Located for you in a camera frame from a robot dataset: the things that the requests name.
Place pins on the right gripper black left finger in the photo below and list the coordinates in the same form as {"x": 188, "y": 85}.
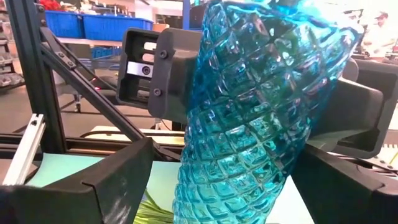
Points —
{"x": 77, "y": 202}

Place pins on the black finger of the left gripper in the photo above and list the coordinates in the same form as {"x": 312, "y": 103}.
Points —
{"x": 357, "y": 118}
{"x": 177, "y": 77}

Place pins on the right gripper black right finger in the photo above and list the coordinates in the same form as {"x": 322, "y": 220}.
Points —
{"x": 348, "y": 199}

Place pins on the blue textured glass vase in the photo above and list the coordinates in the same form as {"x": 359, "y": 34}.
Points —
{"x": 248, "y": 124}

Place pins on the green table mat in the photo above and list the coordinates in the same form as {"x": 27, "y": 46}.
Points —
{"x": 62, "y": 168}

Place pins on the silver aluminium bar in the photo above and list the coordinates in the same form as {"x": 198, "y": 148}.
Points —
{"x": 25, "y": 149}

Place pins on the blue plastic bin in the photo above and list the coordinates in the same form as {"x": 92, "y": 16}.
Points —
{"x": 115, "y": 28}
{"x": 63, "y": 25}

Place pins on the person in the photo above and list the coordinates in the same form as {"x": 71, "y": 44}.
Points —
{"x": 381, "y": 34}

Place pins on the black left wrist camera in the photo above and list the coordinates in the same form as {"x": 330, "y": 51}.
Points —
{"x": 140, "y": 70}

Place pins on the black aluminium table frame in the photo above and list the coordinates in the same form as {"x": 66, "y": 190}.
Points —
{"x": 34, "y": 77}

